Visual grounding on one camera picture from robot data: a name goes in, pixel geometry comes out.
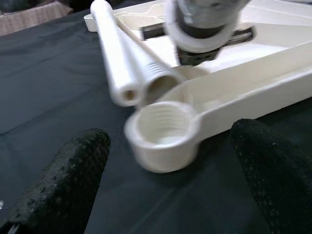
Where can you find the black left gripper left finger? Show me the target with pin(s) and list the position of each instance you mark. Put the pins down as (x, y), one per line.
(61, 185)

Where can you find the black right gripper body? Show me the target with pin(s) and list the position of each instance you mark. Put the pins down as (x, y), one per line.
(197, 57)

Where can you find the white plastic table top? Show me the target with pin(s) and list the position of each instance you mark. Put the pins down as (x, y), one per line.
(243, 92)

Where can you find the white plastic table leg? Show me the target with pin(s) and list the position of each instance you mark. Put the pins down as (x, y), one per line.
(161, 85)
(109, 48)

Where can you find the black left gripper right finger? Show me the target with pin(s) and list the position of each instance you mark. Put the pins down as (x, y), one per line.
(280, 182)

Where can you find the beige cloth covered stand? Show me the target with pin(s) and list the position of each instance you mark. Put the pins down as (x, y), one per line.
(29, 17)

